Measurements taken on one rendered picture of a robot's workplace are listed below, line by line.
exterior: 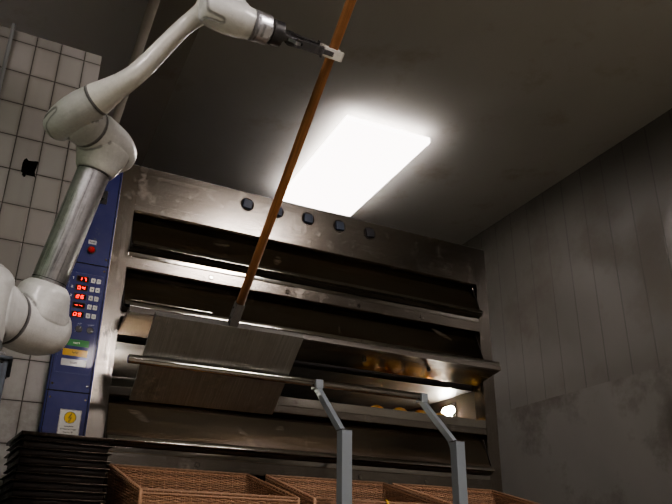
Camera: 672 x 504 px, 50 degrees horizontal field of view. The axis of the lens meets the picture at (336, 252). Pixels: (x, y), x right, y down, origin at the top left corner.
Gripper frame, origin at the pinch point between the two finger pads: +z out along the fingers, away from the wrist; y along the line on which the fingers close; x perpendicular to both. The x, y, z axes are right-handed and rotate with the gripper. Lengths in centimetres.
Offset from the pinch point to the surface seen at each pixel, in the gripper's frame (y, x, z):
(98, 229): -63, -104, -43
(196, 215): -78, -94, -3
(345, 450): 40, -118, 40
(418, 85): -177, -22, 124
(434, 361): -30, -119, 112
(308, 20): -164, -8, 43
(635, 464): -33, -167, 279
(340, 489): 49, -127, 39
